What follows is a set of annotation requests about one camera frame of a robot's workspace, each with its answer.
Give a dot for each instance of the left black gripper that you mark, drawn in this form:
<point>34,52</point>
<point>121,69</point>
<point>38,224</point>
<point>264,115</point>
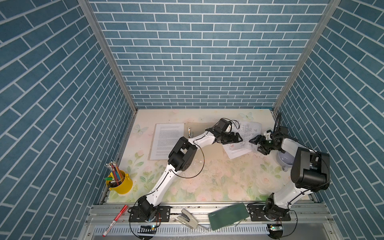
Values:
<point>231,139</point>

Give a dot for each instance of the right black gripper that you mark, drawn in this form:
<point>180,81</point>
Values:
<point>259,138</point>

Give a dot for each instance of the diagram printed paper sheet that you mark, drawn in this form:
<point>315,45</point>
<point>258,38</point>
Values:
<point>247,131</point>

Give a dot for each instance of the small-text printed paper sheet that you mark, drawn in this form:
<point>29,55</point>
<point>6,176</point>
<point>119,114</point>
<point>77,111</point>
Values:
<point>236,150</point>

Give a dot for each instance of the text printed paper sheet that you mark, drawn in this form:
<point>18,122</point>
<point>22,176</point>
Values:
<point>165,138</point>

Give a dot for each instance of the beige cardboard file folder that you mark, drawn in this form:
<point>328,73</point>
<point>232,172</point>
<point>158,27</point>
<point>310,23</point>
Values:
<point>186,148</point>

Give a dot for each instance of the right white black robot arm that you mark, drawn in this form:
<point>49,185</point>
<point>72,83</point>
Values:
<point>310,170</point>

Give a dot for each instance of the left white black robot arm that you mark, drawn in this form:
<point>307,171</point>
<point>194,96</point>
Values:
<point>155,196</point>

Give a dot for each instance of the lavender ceramic cup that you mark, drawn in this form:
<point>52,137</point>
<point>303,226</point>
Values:
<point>285,160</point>

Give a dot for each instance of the green notebook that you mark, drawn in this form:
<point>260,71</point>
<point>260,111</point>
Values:
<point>228,216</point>

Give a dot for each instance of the right controller board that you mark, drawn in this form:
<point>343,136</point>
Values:
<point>275,231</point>

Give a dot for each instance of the controller board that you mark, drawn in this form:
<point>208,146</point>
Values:
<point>146,232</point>
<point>275,231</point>

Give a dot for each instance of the grey stapler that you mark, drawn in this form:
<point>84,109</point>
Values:
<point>186,218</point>

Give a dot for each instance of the yellow pen holder cup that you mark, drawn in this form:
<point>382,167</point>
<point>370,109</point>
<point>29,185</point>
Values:
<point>124,187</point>

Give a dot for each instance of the coloured pencils bundle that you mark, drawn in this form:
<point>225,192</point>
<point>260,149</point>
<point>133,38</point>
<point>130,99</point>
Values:
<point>117,175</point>

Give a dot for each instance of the left controller board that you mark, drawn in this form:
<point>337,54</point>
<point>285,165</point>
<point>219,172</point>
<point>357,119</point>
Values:
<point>146,232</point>

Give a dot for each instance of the red white marker pen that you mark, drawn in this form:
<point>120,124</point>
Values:
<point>115,220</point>

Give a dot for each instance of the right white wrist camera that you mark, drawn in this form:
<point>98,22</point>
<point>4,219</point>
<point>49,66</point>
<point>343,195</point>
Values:
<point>267,135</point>

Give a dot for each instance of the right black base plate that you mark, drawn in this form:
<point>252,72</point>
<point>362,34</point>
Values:
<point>260,213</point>

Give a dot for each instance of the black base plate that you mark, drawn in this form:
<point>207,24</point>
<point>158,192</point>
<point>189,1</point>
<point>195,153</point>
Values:
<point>260,213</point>
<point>163,213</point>

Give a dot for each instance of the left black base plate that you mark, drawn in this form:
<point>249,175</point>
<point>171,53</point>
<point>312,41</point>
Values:
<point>163,213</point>

